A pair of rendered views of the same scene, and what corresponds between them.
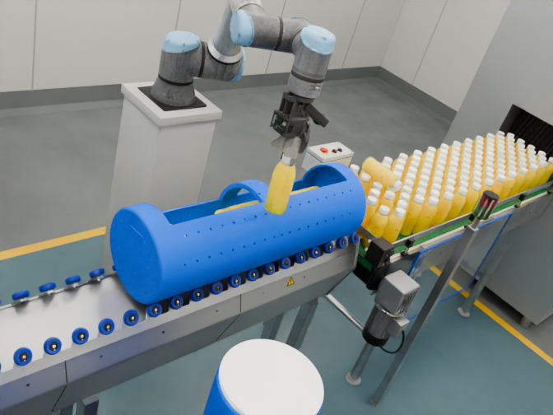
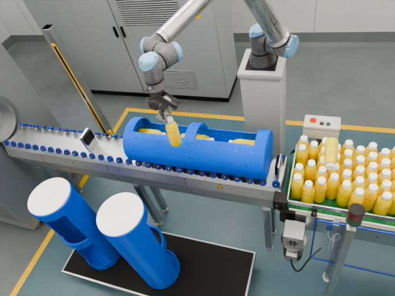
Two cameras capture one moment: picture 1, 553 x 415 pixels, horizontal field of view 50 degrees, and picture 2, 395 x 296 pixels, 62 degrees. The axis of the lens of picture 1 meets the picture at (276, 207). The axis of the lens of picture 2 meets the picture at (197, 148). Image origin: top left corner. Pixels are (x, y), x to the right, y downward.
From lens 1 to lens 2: 193 cm
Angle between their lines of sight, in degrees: 62
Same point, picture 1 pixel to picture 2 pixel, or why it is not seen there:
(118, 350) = (126, 171)
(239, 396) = (103, 209)
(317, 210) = (217, 154)
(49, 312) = (119, 146)
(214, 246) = (147, 148)
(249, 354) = (126, 198)
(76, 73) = (342, 23)
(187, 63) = (256, 44)
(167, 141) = (247, 86)
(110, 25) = not seen: outside the picture
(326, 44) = (141, 65)
